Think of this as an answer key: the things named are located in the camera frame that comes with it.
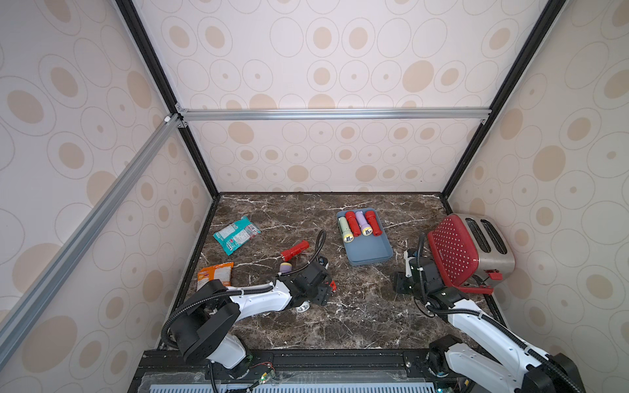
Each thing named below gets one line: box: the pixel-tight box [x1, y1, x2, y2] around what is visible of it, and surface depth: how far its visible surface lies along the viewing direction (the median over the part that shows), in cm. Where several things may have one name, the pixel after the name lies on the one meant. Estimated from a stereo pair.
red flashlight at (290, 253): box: [280, 239, 311, 262], surface depth 99 cm
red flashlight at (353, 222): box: [344, 210, 362, 237], surface depth 108 cm
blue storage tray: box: [336, 207, 394, 267], surface depth 102 cm
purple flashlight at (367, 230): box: [355, 210, 374, 237], surface depth 105 cm
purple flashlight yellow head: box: [279, 262, 293, 274], surface depth 94 cm
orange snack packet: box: [196, 262, 235, 293], surface depth 93 cm
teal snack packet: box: [212, 216, 262, 257], surface depth 105 cm
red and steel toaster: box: [427, 212, 516, 294], surface depth 85 cm
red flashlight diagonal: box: [365, 210, 383, 237], surface depth 108 cm
